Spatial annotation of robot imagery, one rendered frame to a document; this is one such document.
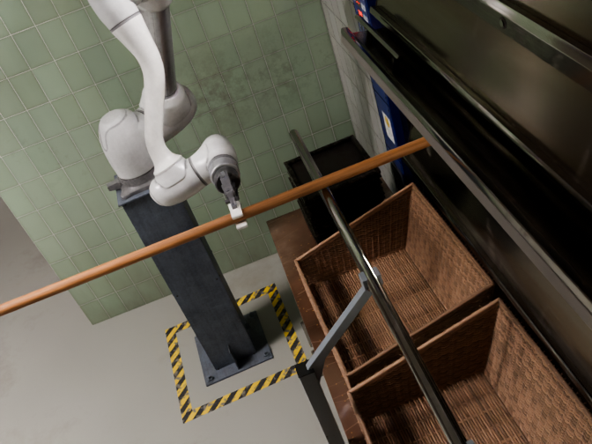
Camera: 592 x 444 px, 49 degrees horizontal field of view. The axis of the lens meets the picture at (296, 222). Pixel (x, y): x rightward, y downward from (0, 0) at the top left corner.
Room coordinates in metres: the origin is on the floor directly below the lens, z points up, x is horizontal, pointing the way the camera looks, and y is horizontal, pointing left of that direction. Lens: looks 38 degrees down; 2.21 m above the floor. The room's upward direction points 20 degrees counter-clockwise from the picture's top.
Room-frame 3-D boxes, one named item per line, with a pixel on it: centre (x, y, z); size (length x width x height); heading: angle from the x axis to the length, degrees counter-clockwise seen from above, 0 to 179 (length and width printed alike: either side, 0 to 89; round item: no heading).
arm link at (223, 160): (1.67, 0.15, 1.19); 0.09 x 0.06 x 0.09; 92
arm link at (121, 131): (2.14, 0.47, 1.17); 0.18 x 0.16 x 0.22; 127
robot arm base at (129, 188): (2.13, 0.49, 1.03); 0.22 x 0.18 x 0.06; 95
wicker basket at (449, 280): (1.46, -0.20, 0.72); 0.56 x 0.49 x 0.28; 4
